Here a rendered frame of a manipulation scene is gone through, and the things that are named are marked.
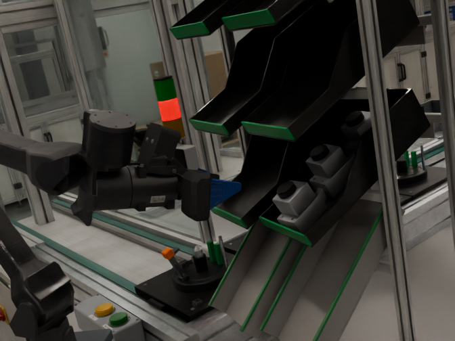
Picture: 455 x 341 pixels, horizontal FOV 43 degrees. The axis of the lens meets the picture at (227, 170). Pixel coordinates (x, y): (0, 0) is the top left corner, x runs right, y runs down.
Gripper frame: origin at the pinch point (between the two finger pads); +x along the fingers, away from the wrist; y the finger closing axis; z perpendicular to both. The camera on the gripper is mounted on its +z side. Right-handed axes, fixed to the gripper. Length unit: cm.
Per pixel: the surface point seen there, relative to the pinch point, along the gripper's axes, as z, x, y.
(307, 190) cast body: -1.1, 14.7, -3.6
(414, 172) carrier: -10, 91, 50
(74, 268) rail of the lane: -37, -1, 79
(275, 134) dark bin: 7.3, 9.0, -2.9
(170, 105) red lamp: 8, 18, 60
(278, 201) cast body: -3.0, 11.2, -1.4
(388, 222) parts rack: -5.7, 26.3, -9.1
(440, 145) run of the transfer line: -5, 126, 73
